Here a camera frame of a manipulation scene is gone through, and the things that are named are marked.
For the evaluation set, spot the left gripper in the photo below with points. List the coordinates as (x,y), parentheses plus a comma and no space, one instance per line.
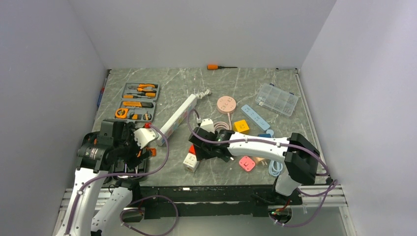
(132,159)

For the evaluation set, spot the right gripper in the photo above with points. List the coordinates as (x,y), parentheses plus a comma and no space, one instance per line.
(200,154)

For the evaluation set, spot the red cube adapter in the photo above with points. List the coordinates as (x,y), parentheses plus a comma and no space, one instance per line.
(192,150)

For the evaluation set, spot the black tool case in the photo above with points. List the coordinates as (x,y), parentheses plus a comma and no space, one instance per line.
(115,154)

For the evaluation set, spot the white cube adapter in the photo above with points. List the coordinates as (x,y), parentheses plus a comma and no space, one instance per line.
(190,162)

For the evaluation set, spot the white power strip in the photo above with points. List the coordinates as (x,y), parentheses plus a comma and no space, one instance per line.
(179,115)

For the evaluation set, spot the yellow cube adapter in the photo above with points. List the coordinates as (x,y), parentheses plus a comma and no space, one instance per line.
(241,126)

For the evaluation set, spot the small pink plug adapter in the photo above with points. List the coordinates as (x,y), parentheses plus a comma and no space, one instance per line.
(246,163)

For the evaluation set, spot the pink round socket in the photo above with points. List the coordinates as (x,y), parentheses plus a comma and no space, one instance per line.
(226,105)

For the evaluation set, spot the grey tool tray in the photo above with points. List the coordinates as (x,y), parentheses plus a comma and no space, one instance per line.
(138,102)

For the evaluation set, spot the light blue power strip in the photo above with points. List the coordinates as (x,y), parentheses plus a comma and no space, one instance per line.
(255,117)

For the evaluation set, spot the tan cube adapter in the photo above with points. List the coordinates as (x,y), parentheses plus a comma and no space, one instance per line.
(260,161)

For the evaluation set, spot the dark blue cube adapter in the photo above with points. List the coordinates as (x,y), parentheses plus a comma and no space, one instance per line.
(265,135)

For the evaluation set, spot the clear plastic screw box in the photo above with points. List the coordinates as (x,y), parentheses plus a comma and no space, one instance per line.
(276,100)

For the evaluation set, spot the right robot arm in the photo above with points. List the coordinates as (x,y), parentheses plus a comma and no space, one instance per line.
(300,159)

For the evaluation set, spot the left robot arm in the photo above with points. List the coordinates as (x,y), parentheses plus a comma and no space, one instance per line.
(80,218)

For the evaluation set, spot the blue red pen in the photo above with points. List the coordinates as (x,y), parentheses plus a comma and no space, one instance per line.
(101,93)

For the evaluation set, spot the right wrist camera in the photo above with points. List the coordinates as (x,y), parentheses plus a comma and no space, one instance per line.
(206,125)

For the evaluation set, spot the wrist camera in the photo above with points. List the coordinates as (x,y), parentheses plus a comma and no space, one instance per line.
(145,135)
(206,125)

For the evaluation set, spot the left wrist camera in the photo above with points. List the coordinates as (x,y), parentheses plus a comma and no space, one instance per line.
(145,135)

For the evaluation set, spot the orange handled screwdriver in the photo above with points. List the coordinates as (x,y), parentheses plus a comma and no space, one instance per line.
(217,67)

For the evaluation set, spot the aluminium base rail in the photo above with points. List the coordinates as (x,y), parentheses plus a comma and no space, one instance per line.
(255,200)

